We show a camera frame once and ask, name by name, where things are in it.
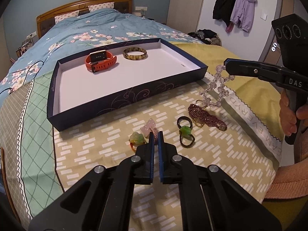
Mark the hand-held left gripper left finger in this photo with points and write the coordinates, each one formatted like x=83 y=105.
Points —
x=152 y=158

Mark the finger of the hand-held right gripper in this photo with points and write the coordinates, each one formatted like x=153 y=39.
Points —
x=245 y=65
x=259 y=75

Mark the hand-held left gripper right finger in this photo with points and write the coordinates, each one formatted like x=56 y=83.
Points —
x=160 y=158

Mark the dark blue shallow box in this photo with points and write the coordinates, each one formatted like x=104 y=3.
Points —
x=96 y=110

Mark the person's right forearm pink sleeve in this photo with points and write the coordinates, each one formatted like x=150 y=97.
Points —
x=291 y=180

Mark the person's right hand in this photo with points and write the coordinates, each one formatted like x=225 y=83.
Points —
x=285 y=115

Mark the pile of dark clothes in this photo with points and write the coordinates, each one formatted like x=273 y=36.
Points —
x=207 y=35

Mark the purple jacket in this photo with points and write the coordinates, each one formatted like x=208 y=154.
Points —
x=244 y=7

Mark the black jacket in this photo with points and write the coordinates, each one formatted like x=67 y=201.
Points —
x=223 y=4

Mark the beige wardrobe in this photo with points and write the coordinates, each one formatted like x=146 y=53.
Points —
x=185 y=2

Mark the tortoiseshell bangle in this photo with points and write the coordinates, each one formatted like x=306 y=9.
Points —
x=134 y=58

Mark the orange smartwatch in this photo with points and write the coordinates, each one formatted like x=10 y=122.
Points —
x=105 y=64

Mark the blue floral duvet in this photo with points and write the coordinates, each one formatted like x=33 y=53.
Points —
x=96 y=24

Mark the white dotted pillow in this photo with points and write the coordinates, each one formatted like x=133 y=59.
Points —
x=101 y=6
x=66 y=16

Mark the bedside clutter of bottles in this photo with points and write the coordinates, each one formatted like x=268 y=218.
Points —
x=24 y=47

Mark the wooden bed headboard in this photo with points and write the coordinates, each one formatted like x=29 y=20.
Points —
x=72 y=6

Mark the white wall switch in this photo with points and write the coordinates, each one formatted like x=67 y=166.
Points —
x=264 y=16

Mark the white wall outlet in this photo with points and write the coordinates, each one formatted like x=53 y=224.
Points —
x=141 y=8
x=31 y=34

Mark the brown wooden frame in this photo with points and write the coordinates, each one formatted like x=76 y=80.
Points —
x=6 y=185

